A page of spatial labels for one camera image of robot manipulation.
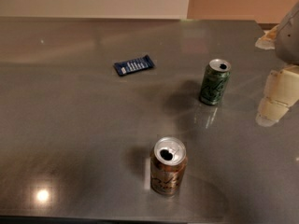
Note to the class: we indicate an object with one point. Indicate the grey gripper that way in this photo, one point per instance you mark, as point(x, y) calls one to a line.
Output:
point(290, 37)

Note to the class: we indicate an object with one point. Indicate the orange soda can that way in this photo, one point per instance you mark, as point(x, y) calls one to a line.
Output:
point(168, 161)

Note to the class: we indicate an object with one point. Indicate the green soda can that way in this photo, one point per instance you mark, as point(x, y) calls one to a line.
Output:
point(215, 80)

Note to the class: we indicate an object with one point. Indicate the blue snack bar wrapper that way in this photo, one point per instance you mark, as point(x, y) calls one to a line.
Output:
point(135, 65)

